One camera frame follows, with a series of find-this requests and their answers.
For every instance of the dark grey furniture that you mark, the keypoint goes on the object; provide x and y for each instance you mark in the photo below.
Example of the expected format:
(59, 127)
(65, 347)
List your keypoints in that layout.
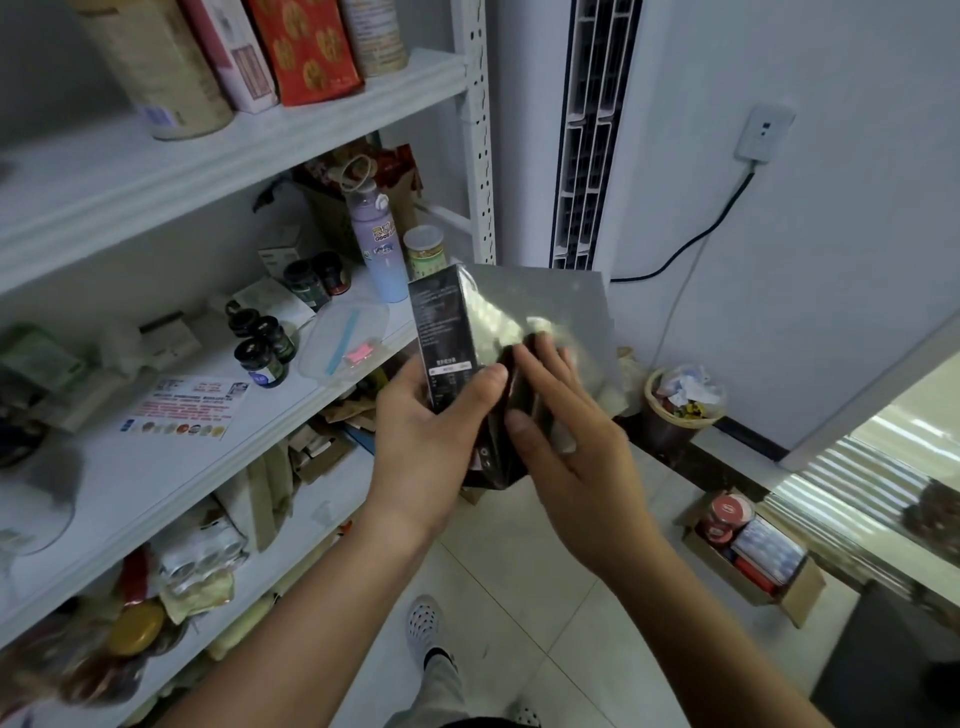
(893, 668)

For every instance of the person's right forearm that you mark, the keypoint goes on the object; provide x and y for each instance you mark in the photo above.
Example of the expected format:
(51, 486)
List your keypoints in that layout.
(705, 653)

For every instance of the person's white shoe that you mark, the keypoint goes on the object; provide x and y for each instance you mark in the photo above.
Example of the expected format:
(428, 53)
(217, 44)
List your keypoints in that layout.
(522, 713)
(426, 627)

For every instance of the person's left hand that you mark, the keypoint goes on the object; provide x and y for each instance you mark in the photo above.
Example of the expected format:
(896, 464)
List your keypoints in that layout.
(420, 458)

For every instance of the white metal shelving unit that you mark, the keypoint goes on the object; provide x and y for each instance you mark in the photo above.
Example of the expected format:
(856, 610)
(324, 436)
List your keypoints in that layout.
(90, 180)

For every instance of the person's left forearm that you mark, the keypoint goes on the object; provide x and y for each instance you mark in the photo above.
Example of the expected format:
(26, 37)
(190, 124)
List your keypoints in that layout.
(293, 645)

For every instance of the red canister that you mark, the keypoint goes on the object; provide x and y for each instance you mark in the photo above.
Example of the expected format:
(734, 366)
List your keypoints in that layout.
(726, 515)

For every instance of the small green jar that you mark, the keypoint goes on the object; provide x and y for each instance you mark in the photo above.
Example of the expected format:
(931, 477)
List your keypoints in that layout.
(426, 252)

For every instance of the person's grey trousers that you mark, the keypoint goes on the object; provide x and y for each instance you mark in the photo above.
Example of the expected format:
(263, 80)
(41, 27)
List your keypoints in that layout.
(428, 693)

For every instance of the small green pack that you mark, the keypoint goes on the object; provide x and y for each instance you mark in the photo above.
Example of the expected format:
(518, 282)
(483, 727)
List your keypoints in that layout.
(42, 360)

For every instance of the brown cardboard box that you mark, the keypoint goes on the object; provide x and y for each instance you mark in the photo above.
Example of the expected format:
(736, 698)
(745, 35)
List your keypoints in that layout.
(803, 593)

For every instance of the waste basket with rubbish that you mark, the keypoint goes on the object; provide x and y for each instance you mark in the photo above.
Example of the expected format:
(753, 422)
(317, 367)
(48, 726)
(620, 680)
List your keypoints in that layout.
(687, 398)

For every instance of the person's right hand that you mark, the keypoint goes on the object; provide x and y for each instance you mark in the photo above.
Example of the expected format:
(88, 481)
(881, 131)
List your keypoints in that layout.
(593, 488)

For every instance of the white colourful sticker sheet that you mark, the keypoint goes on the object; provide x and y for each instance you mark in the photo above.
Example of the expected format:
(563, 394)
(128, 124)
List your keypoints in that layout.
(188, 408)

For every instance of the black box yellow print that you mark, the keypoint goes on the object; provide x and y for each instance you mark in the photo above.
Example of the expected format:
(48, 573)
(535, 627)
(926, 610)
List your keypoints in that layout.
(443, 323)

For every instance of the small dark bottle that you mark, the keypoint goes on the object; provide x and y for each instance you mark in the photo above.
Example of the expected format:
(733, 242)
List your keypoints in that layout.
(263, 357)
(243, 320)

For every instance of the white wall socket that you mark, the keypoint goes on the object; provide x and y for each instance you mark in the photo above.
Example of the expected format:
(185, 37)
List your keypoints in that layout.
(765, 132)

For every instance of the white striped canister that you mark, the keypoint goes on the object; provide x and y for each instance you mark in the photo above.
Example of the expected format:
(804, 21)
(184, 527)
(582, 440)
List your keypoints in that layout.
(375, 33)

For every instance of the lavender bottle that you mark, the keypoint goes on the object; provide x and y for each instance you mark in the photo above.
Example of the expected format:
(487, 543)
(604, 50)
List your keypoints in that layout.
(380, 240)

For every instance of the red patterned bag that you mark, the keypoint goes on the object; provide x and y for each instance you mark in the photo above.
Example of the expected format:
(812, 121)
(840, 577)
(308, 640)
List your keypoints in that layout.
(308, 45)

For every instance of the pink cherry blossom box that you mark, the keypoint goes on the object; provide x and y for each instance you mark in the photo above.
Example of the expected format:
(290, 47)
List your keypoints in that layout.
(233, 53)

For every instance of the white standing air conditioner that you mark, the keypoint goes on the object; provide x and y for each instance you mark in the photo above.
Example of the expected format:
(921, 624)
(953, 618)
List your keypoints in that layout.
(578, 120)

